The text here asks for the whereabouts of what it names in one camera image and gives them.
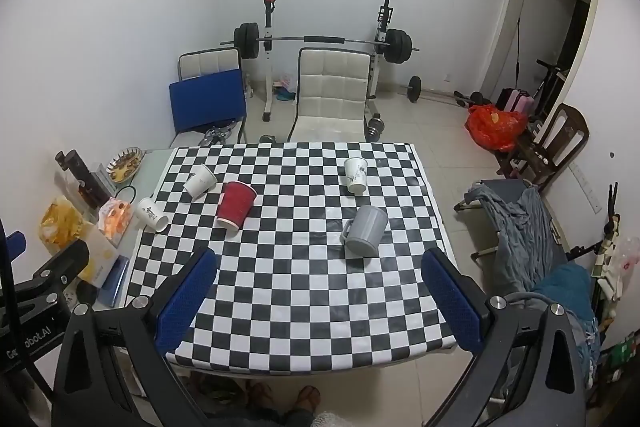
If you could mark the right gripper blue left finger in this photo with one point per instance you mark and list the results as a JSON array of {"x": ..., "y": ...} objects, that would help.
[{"x": 89, "y": 389}]

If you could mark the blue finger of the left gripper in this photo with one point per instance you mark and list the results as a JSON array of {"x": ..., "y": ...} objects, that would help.
[{"x": 15, "y": 244}]

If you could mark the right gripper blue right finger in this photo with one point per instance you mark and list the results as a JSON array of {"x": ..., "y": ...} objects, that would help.
[{"x": 525, "y": 369}]

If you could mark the red paper cup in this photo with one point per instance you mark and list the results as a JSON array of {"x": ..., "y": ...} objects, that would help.
[{"x": 235, "y": 203}]

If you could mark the white paper cup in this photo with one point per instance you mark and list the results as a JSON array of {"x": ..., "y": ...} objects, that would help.
[{"x": 200, "y": 181}]

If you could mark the yellow plastic bag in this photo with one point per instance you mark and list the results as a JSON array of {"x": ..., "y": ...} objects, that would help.
[{"x": 60, "y": 225}]

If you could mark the blue book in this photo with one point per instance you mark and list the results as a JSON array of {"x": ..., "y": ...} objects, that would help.
[{"x": 108, "y": 293}]

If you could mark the yellow white box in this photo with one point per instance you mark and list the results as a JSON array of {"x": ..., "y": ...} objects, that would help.
[{"x": 102, "y": 256}]

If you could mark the grey cloth on cot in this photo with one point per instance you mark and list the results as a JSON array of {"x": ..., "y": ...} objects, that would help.
[{"x": 528, "y": 246}]

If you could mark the dark bottle box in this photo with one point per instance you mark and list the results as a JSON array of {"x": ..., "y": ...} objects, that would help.
[{"x": 90, "y": 187}]

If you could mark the orange snack packet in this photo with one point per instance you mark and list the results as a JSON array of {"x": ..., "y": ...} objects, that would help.
[{"x": 114, "y": 218}]

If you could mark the white mug black print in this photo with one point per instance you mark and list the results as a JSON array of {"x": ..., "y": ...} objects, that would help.
[{"x": 149, "y": 215}]

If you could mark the grey mug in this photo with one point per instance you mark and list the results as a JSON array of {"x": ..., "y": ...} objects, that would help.
[{"x": 362, "y": 235}]

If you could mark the plate with snacks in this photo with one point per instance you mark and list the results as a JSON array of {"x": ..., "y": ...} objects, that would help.
[{"x": 124, "y": 165}]

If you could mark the black white checkered tablecloth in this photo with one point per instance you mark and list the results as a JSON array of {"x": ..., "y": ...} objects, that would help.
[{"x": 288, "y": 298}]

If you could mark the white mug with print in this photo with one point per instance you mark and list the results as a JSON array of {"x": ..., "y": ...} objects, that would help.
[{"x": 356, "y": 175}]

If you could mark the red plastic bag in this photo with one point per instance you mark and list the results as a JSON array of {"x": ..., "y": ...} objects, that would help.
[{"x": 494, "y": 129}]

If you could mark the dark wooden chair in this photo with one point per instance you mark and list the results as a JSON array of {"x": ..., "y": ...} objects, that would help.
[{"x": 542, "y": 159}]

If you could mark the dumbbell on floor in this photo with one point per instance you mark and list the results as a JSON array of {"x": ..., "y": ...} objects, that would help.
[{"x": 374, "y": 129}]

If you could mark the pink suitcase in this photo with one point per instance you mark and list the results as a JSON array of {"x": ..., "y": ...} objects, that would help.
[{"x": 515, "y": 100}]

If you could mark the white chair with blue cushion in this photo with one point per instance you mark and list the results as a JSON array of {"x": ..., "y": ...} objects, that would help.
[{"x": 208, "y": 101}]

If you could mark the loose barbell on floor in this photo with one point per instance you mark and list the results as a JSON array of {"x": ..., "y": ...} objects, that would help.
[{"x": 415, "y": 90}]

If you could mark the white padded chair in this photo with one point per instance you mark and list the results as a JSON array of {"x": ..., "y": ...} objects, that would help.
[{"x": 331, "y": 96}]

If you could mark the barbell on rack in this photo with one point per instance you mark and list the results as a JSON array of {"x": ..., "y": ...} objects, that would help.
[{"x": 396, "y": 47}]

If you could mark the white squat rack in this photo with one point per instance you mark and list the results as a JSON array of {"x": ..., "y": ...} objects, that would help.
[{"x": 385, "y": 14}]

